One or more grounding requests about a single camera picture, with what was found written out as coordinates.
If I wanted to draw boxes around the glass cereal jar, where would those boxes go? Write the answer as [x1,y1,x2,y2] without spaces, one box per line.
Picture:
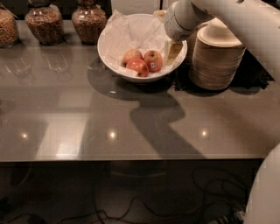
[72,0,107,45]
[24,0,64,46]
[0,3,19,47]

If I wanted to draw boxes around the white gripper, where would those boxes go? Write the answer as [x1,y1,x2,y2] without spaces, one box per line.
[153,0,214,66]

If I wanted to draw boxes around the left glass cereal jar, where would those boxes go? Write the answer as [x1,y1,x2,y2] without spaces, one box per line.
[0,3,19,47]

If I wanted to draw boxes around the back stack paper bowls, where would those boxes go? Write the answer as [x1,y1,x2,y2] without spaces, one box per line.
[185,22,207,63]

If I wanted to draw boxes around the black floor cables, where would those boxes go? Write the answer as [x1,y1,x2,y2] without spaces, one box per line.
[58,165,252,224]

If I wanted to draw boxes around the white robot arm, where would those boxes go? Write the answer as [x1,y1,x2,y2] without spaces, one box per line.
[154,0,280,224]

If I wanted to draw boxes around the right glass cereal jar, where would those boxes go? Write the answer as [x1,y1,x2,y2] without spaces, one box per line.
[72,0,107,45]

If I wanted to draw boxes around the white ceramic bowl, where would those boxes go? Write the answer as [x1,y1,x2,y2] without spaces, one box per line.
[96,13,188,84]

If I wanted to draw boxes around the red apple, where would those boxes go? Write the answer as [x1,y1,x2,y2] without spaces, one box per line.
[122,48,143,66]
[143,50,163,73]
[126,59,149,77]

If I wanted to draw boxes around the stack paper bowls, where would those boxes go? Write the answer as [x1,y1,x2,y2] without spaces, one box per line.
[189,18,245,90]
[185,22,207,63]

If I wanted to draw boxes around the white tissue paper liner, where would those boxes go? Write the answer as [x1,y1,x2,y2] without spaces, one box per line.
[102,7,186,77]

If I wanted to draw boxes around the middle glass cereal jar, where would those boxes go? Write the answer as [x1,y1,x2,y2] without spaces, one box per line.
[24,0,64,46]

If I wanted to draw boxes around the black mesh mat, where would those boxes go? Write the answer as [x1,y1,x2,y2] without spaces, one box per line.
[173,50,274,95]

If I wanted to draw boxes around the front stack paper bowls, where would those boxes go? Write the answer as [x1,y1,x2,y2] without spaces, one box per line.
[189,18,245,90]

